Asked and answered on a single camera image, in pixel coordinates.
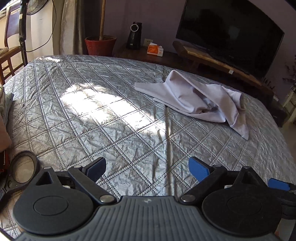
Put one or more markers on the beige curtain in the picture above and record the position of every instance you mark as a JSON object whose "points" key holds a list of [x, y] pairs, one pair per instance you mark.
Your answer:
{"points": [[73, 22]]}

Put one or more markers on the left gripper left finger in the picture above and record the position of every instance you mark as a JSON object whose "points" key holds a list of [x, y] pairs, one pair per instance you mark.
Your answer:
{"points": [[85, 180]]}

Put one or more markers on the red plant pot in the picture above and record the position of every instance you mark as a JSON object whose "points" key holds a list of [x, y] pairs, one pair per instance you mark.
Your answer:
{"points": [[98, 47]]}

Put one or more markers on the white garment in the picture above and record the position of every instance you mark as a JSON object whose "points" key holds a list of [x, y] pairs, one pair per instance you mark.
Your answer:
{"points": [[208, 102]]}

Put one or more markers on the silver quilted bed cover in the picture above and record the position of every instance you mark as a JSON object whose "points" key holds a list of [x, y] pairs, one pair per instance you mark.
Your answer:
{"points": [[72, 109]]}

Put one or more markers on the pile of clothes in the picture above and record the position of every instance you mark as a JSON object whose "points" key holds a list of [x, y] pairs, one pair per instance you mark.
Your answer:
{"points": [[6, 102]]}

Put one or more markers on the orange tissue pack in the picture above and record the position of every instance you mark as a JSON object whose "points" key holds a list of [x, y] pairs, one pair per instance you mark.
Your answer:
{"points": [[155, 50]]}

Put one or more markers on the wooden chair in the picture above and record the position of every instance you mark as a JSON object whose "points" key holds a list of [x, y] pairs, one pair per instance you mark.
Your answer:
{"points": [[11, 29]]}

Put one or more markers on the wooden tv cabinet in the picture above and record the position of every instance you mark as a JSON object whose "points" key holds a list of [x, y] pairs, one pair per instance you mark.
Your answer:
{"points": [[199, 62]]}

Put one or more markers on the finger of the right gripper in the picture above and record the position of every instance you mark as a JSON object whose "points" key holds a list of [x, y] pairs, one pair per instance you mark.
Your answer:
{"points": [[278, 184]]}

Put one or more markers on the purple dried plant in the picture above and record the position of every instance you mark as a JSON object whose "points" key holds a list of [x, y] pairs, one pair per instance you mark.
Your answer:
{"points": [[289, 79]]}

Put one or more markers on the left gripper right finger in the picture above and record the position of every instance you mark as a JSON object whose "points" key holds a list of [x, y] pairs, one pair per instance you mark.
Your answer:
{"points": [[209, 178]]}

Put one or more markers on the standing fan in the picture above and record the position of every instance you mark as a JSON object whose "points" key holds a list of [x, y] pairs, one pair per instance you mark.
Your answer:
{"points": [[28, 8]]}

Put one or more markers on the black table device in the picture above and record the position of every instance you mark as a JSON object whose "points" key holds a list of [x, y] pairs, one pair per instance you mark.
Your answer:
{"points": [[134, 38]]}

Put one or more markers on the black flat television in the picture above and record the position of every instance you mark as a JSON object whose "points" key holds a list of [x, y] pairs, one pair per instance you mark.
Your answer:
{"points": [[235, 32]]}

